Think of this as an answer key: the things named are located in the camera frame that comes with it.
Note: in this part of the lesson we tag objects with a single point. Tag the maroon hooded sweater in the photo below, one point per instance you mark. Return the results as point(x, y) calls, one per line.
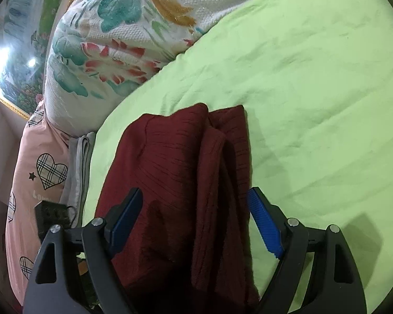
point(183, 176)

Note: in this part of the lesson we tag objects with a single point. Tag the folded grey towel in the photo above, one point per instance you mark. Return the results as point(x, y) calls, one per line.
point(78, 166)

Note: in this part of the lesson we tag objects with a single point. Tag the white floral blanket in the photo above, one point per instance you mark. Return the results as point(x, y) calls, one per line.
point(118, 49)

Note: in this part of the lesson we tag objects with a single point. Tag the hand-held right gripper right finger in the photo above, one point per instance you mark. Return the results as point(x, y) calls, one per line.
point(265, 224)

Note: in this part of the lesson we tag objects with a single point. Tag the framed landscape wall painting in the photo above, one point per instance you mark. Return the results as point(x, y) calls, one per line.
point(23, 45)

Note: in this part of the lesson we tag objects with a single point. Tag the light green bed sheet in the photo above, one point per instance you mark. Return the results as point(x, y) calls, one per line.
point(308, 98)

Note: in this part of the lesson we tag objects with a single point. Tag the pink heart print quilt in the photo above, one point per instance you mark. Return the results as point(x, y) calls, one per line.
point(36, 176)

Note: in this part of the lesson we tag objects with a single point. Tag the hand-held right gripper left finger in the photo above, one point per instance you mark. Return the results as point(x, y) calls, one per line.
point(126, 222)

